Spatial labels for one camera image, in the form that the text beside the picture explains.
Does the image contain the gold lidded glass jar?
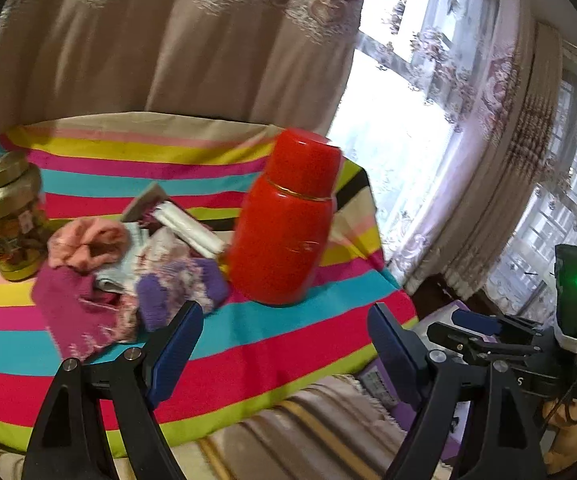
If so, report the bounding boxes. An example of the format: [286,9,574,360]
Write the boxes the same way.
[0,150,50,282]

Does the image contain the pale flat packet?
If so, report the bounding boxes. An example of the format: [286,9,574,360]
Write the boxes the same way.
[120,183,169,223]

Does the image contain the white lace curtain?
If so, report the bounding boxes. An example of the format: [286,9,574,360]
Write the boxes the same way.
[328,0,534,291]

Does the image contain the white plastic bag roll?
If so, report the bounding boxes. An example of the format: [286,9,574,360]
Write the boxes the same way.
[151,200,228,258]

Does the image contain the purple patterned knit sock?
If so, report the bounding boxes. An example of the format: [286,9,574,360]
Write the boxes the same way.
[118,230,230,333]

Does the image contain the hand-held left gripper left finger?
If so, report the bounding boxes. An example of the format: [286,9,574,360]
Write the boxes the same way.
[21,300,205,480]

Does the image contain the beige embroidered curtain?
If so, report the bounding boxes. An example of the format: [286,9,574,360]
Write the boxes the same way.
[0,0,369,148]

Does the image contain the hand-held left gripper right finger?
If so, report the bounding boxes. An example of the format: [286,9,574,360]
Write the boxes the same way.
[367,302,551,480]

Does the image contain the beige striped plush blanket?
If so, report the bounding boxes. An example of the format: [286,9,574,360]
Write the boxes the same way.
[0,375,409,480]

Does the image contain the person's right hand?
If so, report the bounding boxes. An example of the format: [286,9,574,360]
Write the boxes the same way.
[542,399,577,476]

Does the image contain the pink fleece cloth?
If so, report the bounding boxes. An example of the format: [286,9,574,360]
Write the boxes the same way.
[47,217,132,276]

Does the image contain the magenta white patterned knit sock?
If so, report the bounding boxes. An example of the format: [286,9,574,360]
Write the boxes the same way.
[32,265,142,361]

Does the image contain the light blue patterned sock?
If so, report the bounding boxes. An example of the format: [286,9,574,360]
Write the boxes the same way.
[93,222,149,293]

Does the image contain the colourful striped tablecloth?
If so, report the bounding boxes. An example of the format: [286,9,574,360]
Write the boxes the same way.
[0,112,418,461]

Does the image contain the white purple cardboard box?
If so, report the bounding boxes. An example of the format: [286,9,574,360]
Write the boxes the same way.
[358,310,469,466]

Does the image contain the beige floral drape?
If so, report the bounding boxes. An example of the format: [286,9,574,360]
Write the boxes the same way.
[403,10,569,306]

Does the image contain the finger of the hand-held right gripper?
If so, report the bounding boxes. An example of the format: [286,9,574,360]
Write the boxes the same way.
[427,321,534,368]
[451,309,544,341]

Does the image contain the red thermos flask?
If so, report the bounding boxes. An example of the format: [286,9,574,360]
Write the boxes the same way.
[227,128,344,307]

